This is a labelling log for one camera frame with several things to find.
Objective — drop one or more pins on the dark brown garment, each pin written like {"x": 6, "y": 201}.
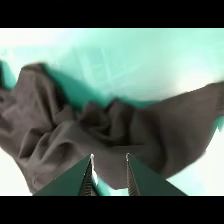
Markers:
{"x": 60, "y": 133}

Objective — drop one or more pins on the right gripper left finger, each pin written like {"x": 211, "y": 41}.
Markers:
{"x": 71, "y": 183}

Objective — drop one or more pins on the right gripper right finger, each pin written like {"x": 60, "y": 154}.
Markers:
{"x": 150, "y": 183}

